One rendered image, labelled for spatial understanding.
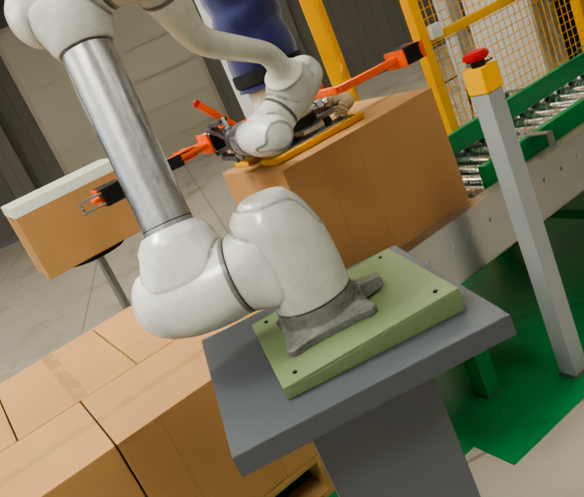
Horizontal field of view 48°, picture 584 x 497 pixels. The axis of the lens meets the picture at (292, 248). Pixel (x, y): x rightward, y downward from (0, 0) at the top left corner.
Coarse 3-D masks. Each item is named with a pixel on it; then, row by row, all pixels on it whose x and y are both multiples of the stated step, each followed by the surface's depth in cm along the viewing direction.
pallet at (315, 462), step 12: (300, 468) 193; (312, 468) 203; (324, 468) 197; (288, 480) 191; (312, 480) 205; (324, 480) 200; (276, 492) 190; (300, 492) 202; (312, 492) 200; (324, 492) 198
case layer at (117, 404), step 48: (96, 336) 247; (144, 336) 226; (0, 384) 242; (48, 384) 222; (96, 384) 206; (144, 384) 191; (192, 384) 178; (0, 432) 201; (48, 432) 187; (96, 432) 175; (144, 432) 168; (192, 432) 175; (0, 480) 172; (48, 480) 162; (96, 480) 163; (144, 480) 169; (192, 480) 176; (240, 480) 183
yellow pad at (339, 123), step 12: (324, 120) 201; (336, 120) 203; (348, 120) 200; (312, 132) 202; (324, 132) 196; (336, 132) 198; (300, 144) 194; (312, 144) 194; (276, 156) 192; (288, 156) 191
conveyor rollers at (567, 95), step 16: (576, 80) 309; (560, 96) 289; (576, 96) 282; (528, 112) 285; (544, 112) 277; (528, 128) 265; (480, 144) 276; (464, 160) 263; (480, 160) 256; (464, 176) 243
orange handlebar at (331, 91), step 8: (384, 64) 189; (392, 64) 190; (368, 72) 187; (376, 72) 188; (352, 80) 184; (360, 80) 186; (320, 88) 207; (328, 88) 186; (336, 88) 183; (344, 88) 183; (320, 96) 191; (328, 96) 188; (200, 144) 190; (176, 152) 192; (184, 152) 188; (192, 152) 188; (184, 160) 188; (96, 200) 177
